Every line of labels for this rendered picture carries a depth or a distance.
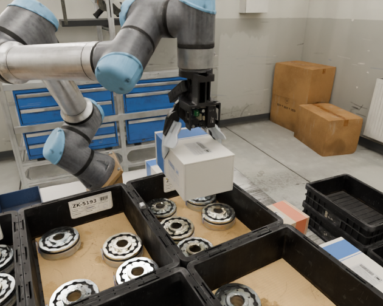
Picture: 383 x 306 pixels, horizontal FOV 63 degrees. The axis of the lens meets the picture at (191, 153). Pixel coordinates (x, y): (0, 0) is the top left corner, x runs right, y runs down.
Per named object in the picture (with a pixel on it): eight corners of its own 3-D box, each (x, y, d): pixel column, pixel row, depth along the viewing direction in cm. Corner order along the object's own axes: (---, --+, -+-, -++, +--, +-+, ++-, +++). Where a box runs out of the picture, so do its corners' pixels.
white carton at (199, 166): (155, 163, 84) (154, 132, 80) (196, 155, 88) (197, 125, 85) (183, 201, 67) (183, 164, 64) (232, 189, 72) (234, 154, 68)
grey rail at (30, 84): (-1, 88, 231) (-3, 82, 229) (207, 71, 292) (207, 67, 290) (-3, 91, 222) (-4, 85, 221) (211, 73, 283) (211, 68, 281)
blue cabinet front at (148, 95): (127, 144, 281) (121, 81, 257) (200, 132, 307) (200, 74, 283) (127, 145, 279) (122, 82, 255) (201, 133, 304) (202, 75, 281)
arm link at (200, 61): (171, 46, 65) (207, 44, 68) (172, 68, 67) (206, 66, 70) (185, 50, 59) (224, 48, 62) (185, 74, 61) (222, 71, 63)
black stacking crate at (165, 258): (27, 243, 90) (18, 210, 85) (126, 213, 103) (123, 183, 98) (42, 368, 59) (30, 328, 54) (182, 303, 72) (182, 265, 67)
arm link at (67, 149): (65, 175, 117) (33, 156, 110) (82, 146, 123) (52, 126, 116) (80, 173, 109) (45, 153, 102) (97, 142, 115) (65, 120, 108)
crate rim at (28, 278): (19, 215, 86) (17, 208, 85) (124, 188, 99) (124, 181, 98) (31, 336, 54) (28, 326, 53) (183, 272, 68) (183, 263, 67)
